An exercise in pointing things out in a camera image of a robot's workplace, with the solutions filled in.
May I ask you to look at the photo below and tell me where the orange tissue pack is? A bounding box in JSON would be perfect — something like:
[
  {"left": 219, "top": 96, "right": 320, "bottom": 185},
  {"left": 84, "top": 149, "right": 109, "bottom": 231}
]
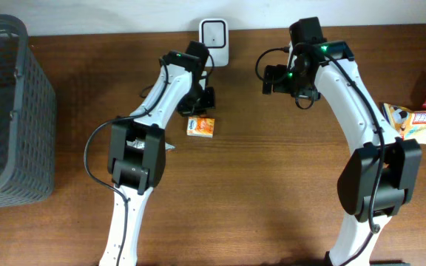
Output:
[{"left": 186, "top": 117, "right": 215, "bottom": 138}]

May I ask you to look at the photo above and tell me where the grey orange snack packet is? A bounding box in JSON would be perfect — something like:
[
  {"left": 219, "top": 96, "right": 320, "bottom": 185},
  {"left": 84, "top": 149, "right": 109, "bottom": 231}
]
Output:
[{"left": 126, "top": 138, "right": 176, "bottom": 152}]

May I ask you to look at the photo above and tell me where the yellow cookie snack bag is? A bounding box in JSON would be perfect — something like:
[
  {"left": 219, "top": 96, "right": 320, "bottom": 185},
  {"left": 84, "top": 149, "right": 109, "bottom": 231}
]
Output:
[{"left": 382, "top": 103, "right": 426, "bottom": 144}]

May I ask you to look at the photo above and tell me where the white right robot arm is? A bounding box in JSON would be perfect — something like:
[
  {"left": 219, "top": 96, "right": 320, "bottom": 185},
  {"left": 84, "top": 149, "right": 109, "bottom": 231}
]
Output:
[{"left": 258, "top": 17, "right": 422, "bottom": 265}]

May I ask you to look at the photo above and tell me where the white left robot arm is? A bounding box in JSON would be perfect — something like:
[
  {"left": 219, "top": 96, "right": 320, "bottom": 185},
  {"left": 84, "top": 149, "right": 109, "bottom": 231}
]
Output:
[{"left": 99, "top": 41, "right": 215, "bottom": 265}]

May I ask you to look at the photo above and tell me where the grey plastic mesh basket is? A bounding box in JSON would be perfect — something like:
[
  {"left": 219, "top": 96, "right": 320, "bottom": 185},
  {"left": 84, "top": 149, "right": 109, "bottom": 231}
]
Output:
[{"left": 0, "top": 14, "right": 57, "bottom": 208}]

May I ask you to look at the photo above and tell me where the black right camera cable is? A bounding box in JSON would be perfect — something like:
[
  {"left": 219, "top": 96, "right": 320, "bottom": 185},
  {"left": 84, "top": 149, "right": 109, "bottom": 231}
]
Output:
[{"left": 254, "top": 46, "right": 291, "bottom": 84}]

